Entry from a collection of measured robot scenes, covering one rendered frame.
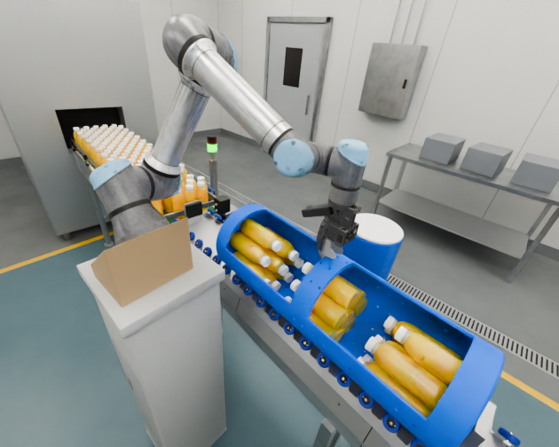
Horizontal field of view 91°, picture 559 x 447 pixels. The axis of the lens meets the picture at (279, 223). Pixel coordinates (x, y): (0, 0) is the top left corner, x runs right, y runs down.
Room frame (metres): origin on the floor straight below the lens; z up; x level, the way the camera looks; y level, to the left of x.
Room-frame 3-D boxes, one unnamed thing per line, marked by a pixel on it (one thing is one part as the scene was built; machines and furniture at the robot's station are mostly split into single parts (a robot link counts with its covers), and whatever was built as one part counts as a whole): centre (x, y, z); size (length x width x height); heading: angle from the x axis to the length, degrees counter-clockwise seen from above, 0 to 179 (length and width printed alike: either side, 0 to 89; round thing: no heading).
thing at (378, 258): (1.21, -0.49, 0.59); 0.28 x 0.28 x 0.88
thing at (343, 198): (0.66, -0.16, 1.45); 0.08 x 0.08 x 0.05
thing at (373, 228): (1.21, -0.49, 1.03); 0.28 x 0.28 x 0.01
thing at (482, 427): (0.33, -0.51, 1.00); 0.10 x 0.04 x 0.15; 137
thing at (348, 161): (0.66, -0.16, 1.53); 0.09 x 0.08 x 0.11; 71
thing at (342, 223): (0.65, -0.16, 1.37); 0.09 x 0.08 x 0.12; 47
